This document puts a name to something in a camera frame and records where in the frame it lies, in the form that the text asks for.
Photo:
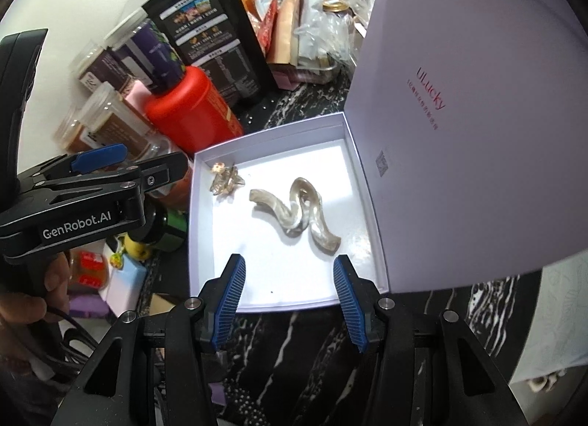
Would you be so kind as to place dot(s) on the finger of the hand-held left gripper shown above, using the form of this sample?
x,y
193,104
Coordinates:
x,y
99,156
161,171

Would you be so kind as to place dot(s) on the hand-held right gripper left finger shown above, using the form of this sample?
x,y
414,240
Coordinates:
x,y
226,306

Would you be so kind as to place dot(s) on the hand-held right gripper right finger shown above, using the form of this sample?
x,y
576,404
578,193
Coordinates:
x,y
351,306

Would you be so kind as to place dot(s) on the lavender gift box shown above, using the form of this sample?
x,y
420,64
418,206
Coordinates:
x,y
275,279

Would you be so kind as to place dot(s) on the person's left hand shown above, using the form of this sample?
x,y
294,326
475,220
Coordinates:
x,y
23,309

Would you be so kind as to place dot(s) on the clear jar with reddish contents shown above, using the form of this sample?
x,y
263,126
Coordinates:
x,y
181,187

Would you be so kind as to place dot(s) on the brown spice jar clear lid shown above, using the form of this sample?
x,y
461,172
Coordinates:
x,y
105,118

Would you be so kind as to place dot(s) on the red label packet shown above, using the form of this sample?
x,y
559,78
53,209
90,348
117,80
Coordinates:
x,y
89,270

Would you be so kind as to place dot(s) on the green jar with black lid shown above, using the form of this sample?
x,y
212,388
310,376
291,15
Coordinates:
x,y
170,226

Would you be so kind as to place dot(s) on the yellow toy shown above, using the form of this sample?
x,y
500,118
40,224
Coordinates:
x,y
135,247

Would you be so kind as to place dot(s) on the gold flower hair clip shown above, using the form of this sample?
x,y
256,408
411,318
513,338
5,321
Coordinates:
x,y
225,178

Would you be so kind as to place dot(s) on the brown paper package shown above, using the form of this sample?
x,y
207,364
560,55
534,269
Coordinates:
x,y
161,304

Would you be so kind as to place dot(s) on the red plastic canister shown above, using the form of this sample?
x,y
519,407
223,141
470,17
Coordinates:
x,y
183,109

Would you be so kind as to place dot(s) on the pink plastic item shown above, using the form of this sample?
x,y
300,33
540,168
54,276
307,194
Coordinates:
x,y
135,98

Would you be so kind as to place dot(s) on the white block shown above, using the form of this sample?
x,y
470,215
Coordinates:
x,y
124,288

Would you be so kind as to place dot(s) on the purple foam block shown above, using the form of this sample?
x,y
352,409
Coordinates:
x,y
89,306

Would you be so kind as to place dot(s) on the beige satin headband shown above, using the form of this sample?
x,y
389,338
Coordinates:
x,y
321,228

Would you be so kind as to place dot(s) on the brown spice jar dark label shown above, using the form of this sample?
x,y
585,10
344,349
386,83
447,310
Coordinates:
x,y
101,68

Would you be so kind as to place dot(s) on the purple package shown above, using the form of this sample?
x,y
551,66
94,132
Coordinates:
x,y
218,400

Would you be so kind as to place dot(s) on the purple can with clear lid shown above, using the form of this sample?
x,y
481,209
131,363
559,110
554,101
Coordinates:
x,y
147,49

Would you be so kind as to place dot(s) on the black printed pouch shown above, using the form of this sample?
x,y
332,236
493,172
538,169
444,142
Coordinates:
x,y
216,40

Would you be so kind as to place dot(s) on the pink tray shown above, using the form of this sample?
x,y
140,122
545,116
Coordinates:
x,y
294,77

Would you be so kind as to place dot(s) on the brown paper bag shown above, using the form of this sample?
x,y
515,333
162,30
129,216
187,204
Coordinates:
x,y
282,26

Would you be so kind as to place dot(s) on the white leaf-pattern cloth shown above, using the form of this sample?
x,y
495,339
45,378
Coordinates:
x,y
560,306

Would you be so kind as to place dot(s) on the clear plastic bags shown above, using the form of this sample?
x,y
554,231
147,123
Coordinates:
x,y
321,36

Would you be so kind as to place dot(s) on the gold lid glass jar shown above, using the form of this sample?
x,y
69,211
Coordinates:
x,y
335,6

